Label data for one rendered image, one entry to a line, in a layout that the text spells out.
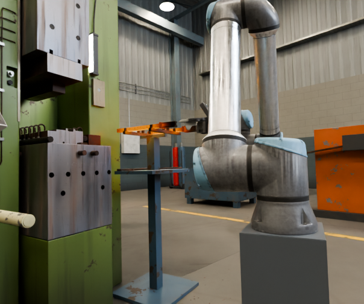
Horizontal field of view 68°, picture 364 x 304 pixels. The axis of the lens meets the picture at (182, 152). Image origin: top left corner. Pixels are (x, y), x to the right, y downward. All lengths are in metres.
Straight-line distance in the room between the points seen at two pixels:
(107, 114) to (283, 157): 1.33
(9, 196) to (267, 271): 1.19
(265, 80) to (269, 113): 0.14
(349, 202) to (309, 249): 3.47
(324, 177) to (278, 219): 3.51
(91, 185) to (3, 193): 0.39
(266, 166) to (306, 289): 0.33
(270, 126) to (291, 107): 7.72
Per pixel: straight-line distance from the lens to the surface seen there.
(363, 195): 4.21
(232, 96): 0.93
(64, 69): 1.58
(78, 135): 1.55
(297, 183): 0.82
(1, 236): 1.54
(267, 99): 1.20
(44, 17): 1.62
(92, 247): 1.57
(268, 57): 1.16
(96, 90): 1.83
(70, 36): 1.67
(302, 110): 8.84
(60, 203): 1.42
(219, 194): 5.03
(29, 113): 1.98
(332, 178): 4.27
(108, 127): 1.88
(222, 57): 1.01
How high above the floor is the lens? 0.80
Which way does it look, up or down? 3 degrees up
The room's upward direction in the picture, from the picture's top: 2 degrees counter-clockwise
